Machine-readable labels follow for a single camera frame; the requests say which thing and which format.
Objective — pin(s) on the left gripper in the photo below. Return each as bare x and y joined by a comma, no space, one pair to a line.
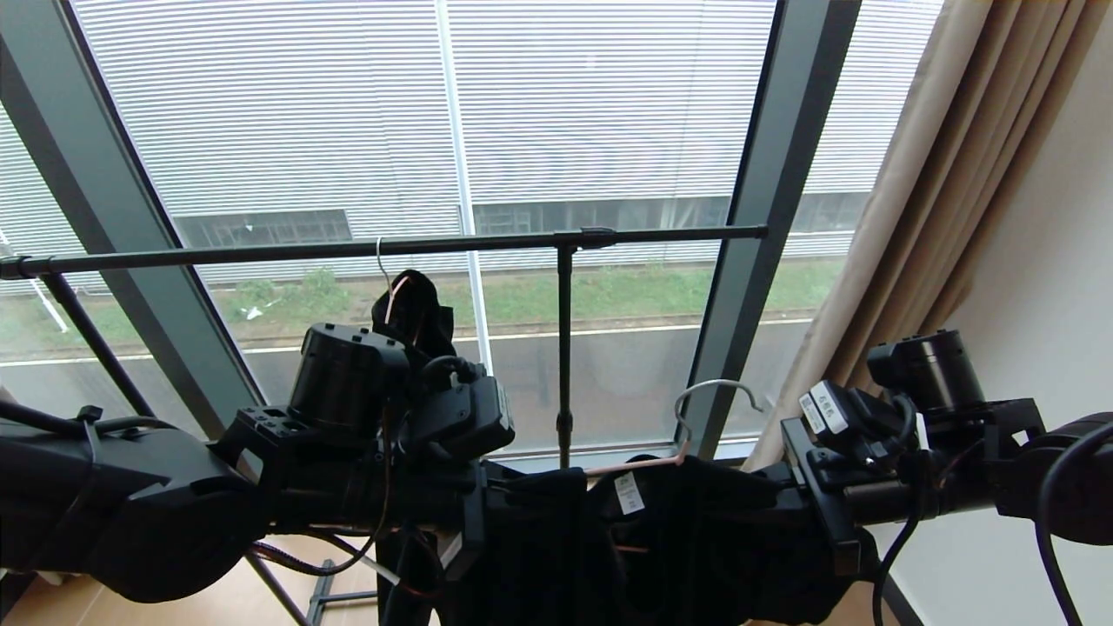
417,504

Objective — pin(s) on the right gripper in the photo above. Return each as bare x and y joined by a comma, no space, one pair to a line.
869,496

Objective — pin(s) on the pink clothes hanger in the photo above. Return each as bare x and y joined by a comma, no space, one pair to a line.
391,291
687,435

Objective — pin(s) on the thin black shorts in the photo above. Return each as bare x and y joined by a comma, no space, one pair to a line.
652,539

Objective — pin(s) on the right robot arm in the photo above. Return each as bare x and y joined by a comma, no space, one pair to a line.
1000,435

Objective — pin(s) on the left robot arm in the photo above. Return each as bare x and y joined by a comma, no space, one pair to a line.
130,504

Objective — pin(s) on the black clothes rack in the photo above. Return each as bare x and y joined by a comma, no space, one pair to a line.
261,252

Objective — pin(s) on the beige curtain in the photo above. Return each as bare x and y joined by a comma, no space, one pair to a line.
956,174

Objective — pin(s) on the window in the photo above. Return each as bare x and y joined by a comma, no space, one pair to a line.
130,217

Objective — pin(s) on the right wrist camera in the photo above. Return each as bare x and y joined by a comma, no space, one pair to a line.
843,417

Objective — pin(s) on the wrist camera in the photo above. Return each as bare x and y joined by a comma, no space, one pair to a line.
843,417
461,409

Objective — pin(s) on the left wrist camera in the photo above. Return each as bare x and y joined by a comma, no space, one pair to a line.
461,409

